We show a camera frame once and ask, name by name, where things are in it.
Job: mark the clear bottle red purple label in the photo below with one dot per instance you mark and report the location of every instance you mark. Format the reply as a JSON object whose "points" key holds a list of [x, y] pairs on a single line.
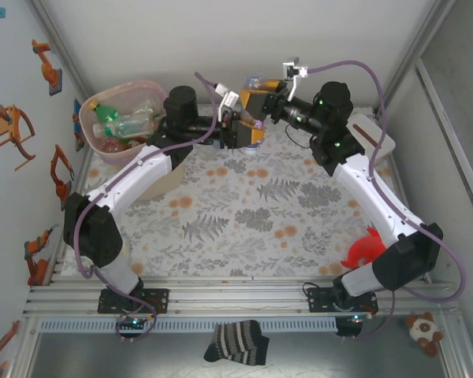
{"points": [[250, 118]]}

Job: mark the clear bottle green white label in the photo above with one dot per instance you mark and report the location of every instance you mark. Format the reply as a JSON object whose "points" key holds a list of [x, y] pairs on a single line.
{"points": [[126, 126]]}

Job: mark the copper label plastic bottle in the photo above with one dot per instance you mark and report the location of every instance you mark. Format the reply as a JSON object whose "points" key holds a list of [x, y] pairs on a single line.
{"points": [[118, 145]]}

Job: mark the green bottle large green label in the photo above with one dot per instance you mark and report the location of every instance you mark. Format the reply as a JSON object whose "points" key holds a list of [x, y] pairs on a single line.
{"points": [[104, 112]]}

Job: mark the beige bin with pink liner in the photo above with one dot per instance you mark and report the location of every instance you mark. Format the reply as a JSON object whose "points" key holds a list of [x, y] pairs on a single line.
{"points": [[163, 185]]}

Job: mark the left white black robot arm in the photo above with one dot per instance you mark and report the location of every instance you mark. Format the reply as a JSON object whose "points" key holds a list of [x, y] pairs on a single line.
{"points": [[130, 177]]}

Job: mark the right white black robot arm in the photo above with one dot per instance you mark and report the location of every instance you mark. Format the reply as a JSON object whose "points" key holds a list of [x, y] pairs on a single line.
{"points": [[378, 197]]}

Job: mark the white pink tissue box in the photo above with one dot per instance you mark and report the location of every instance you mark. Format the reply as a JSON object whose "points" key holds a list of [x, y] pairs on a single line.
{"points": [[368, 124]]}

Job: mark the red plastic toy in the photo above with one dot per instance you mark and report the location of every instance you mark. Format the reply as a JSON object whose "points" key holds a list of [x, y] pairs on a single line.
{"points": [[360, 252]]}

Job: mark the black grey striped sock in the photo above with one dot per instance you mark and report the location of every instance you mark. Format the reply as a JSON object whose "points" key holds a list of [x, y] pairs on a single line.
{"points": [[236, 342]]}

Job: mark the small lit circuit board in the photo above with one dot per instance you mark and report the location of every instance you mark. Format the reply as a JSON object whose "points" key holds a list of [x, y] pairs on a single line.
{"points": [[133, 323], [356, 317]]}

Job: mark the brown white plush toy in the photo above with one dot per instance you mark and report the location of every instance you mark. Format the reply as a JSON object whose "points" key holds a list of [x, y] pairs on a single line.
{"points": [[421, 328]]}

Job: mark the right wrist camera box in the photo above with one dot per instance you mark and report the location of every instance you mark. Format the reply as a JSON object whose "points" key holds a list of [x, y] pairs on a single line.
{"points": [[295, 71]]}

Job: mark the aluminium frame post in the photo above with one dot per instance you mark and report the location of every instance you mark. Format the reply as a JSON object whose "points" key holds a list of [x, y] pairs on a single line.
{"points": [[59, 37], [418, 39]]}

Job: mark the blue orange wall sticker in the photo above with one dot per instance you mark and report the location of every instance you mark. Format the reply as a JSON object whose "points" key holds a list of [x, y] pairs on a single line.
{"points": [[76, 118]]}

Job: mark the aluminium mounting rail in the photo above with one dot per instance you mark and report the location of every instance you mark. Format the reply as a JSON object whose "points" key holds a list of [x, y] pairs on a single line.
{"points": [[240, 299]]}

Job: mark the orange claw machine wall sticker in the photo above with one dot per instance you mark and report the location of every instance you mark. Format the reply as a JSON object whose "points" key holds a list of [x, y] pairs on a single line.
{"points": [[8, 126]]}

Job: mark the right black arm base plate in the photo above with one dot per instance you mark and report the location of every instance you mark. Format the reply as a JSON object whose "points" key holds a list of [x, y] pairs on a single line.
{"points": [[317, 299]]}

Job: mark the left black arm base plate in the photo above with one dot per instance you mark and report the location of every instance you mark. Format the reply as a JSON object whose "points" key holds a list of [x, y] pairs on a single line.
{"points": [[159, 301]]}

